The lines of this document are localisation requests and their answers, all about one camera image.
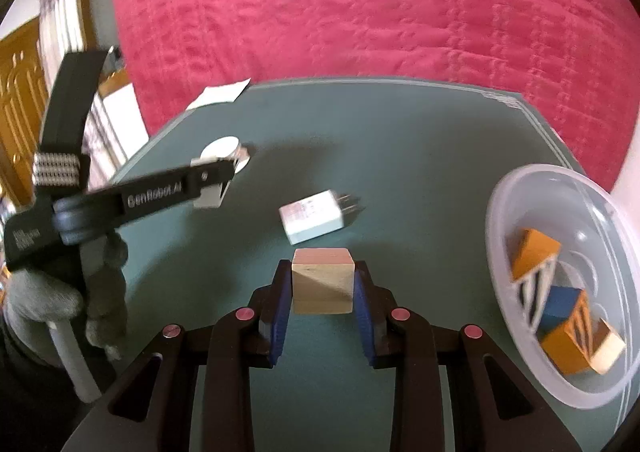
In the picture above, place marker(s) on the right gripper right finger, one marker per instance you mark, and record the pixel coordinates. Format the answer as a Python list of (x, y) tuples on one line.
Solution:
[(463, 374)]

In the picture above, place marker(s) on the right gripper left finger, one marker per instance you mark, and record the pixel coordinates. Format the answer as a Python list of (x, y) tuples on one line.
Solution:
[(149, 408)]

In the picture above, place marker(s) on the orange wooden block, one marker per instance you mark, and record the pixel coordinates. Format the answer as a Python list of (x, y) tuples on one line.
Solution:
[(569, 345)]

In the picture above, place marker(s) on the natural wooden cube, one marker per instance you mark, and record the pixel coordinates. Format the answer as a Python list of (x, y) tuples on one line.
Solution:
[(607, 346)]

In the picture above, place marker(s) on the striped white triangular block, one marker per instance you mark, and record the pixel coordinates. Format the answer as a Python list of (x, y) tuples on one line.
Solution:
[(211, 196)]

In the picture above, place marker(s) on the orange wooden cube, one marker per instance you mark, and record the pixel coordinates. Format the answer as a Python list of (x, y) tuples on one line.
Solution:
[(534, 249)]

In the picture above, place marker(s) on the white ceramic cup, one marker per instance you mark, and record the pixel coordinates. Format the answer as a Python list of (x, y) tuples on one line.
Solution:
[(225, 143)]

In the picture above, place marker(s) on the pink topped wooden cube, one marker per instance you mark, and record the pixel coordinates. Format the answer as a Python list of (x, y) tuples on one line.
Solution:
[(323, 281)]

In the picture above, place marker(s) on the white power adapter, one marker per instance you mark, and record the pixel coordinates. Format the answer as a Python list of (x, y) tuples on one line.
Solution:
[(316, 215)]

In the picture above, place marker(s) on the grey gloved left hand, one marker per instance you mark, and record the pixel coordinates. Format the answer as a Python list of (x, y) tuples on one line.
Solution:
[(34, 299)]

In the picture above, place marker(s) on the white curtain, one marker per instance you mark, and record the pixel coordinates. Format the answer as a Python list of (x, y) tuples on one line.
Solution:
[(65, 26)]

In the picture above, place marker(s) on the blue wooden block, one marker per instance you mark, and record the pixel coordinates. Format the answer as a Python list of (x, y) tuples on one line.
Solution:
[(559, 306)]

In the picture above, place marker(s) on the wooden door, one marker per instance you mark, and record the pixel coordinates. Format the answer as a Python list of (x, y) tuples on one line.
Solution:
[(24, 97)]

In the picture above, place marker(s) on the clear plastic bowl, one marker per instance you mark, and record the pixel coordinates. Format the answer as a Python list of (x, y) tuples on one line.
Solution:
[(599, 255)]

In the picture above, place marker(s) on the white saucer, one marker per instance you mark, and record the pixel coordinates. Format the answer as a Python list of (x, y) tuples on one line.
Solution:
[(239, 156)]

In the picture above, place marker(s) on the white paper slip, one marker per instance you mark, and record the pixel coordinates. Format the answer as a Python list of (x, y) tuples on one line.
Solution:
[(227, 93)]

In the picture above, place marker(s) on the green table mat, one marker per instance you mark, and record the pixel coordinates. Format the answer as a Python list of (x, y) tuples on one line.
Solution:
[(421, 160)]

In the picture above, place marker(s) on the red quilted bedspread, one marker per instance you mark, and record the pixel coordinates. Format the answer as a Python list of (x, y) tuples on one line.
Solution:
[(577, 61)]

